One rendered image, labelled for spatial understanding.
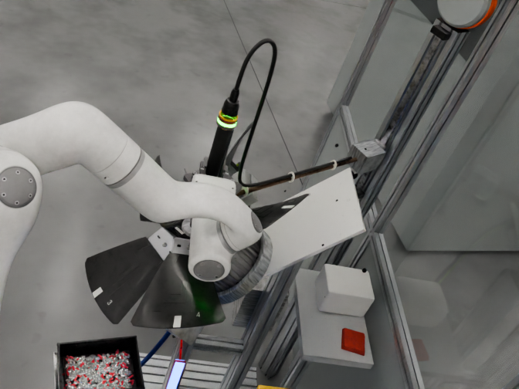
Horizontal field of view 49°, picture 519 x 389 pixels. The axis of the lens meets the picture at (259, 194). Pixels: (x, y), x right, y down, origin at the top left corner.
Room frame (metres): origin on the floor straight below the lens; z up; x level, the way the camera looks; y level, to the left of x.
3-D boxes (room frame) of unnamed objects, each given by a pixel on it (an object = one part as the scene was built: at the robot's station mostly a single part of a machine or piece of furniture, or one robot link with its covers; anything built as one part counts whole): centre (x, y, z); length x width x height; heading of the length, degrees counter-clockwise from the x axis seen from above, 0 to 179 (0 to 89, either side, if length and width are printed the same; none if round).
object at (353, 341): (1.23, -0.46, 0.87); 0.08 x 0.08 x 0.02; 4
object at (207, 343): (1.25, -0.05, 0.56); 0.19 x 0.04 x 0.04; 106
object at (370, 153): (1.54, -0.27, 1.35); 0.10 x 0.07 x 0.08; 141
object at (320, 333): (1.32, -0.37, 0.85); 0.36 x 0.24 x 0.03; 16
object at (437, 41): (1.58, -0.31, 1.48); 0.05 x 0.03 x 0.62; 50
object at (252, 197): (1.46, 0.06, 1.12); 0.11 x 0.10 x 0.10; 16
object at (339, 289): (1.40, -0.38, 0.92); 0.17 x 0.16 x 0.11; 106
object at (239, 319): (1.36, -0.14, 0.73); 0.15 x 0.09 x 0.22; 106
